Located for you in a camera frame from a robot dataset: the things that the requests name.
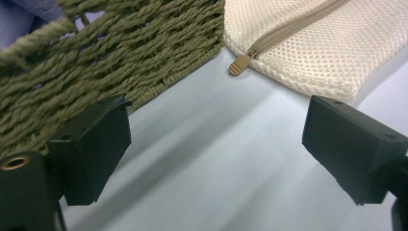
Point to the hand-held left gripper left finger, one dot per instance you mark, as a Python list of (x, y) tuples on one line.
[(93, 154)]

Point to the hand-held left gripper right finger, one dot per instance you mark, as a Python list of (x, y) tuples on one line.
[(349, 147)]

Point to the green woven basket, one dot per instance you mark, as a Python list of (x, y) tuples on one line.
[(112, 64)]

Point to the cream mesh laundry bag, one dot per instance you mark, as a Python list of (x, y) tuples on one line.
[(320, 54)]

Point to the purple shirt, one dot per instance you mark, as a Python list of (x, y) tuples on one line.
[(22, 16)]

